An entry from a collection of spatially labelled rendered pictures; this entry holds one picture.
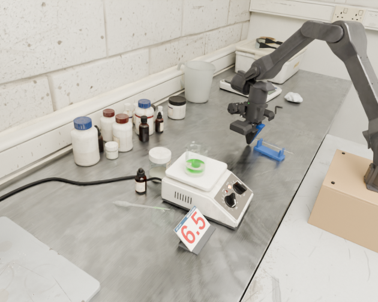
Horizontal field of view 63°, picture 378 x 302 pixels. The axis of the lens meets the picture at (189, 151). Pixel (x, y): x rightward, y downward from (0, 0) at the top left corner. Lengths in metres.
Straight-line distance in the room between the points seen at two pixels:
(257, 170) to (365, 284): 0.40
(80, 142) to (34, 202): 0.19
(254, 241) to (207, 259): 0.12
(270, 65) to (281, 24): 1.14
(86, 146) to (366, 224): 0.71
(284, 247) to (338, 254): 0.12
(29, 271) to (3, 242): 0.10
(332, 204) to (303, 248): 0.12
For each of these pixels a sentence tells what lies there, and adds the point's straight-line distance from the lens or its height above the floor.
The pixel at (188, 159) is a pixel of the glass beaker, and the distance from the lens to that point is 0.70.
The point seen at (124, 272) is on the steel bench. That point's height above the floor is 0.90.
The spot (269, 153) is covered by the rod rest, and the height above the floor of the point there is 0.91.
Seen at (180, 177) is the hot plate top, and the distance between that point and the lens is 0.72.
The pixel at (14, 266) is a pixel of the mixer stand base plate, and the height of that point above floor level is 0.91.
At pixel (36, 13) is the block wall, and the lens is 0.91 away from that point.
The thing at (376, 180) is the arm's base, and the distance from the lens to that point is 0.79.
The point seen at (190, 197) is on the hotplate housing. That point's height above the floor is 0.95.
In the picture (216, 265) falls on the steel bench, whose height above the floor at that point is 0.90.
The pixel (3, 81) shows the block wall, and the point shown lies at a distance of 0.88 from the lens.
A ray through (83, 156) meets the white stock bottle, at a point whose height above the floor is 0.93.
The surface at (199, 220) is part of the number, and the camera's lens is 0.71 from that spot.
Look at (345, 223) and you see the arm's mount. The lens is 0.79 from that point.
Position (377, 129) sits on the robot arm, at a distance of 0.76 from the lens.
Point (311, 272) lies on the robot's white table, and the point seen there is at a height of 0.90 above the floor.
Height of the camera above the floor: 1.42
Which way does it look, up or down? 32 degrees down
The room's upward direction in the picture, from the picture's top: 5 degrees clockwise
